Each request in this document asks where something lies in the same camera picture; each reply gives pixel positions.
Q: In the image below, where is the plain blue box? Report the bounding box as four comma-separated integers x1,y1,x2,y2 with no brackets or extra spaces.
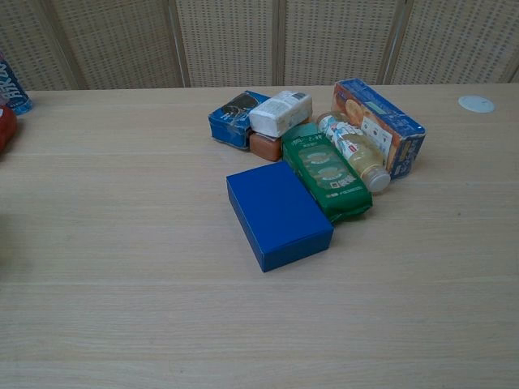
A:
225,161,335,274

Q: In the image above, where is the brown small box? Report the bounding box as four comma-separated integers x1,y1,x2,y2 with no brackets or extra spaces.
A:
248,132,284,163

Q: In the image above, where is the blue black printed box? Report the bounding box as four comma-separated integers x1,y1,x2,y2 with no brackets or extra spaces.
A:
208,91,272,152

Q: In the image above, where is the green biscuit packet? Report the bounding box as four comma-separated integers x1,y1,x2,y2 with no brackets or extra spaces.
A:
281,123,373,224

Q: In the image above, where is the white wrapped packet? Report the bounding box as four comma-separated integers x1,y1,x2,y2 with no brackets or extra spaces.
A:
248,90,314,138

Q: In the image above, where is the yellow drink bottle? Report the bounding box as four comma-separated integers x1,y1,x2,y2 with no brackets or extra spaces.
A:
316,111,392,193

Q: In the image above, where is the blue orange biscuit carton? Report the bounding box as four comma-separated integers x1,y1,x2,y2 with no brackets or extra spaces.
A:
332,78,427,180

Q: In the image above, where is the woven folding screen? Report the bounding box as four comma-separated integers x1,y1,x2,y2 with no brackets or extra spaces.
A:
0,0,519,92

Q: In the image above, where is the red packet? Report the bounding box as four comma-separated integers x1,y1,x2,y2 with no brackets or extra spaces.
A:
0,104,19,154

